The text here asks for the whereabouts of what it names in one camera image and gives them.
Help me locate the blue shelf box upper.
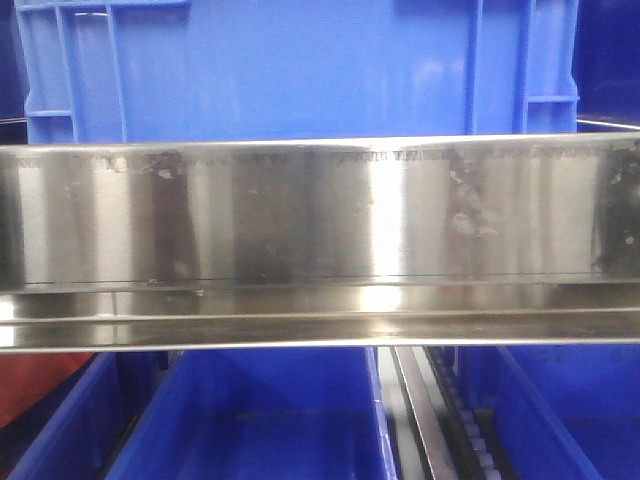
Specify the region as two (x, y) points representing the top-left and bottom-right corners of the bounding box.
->
(15, 1), (579, 144)

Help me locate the blue bin lower middle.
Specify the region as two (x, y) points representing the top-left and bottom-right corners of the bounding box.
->
(108, 347), (397, 479)

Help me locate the blue bin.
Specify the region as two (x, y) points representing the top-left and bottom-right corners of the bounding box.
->
(9, 353), (125, 479)
(108, 347), (397, 479)
(457, 344), (639, 479)

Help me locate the white roller track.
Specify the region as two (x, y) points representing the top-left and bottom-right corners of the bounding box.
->
(379, 346), (516, 479)

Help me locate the blue bin lower right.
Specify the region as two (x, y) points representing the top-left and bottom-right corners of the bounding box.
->
(457, 344), (639, 479)

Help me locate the blue bin lower left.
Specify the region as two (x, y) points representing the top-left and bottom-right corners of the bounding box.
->
(9, 353), (125, 479)

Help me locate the stainless steel shelf rail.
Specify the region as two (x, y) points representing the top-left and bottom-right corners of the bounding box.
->
(1, 132), (639, 353)

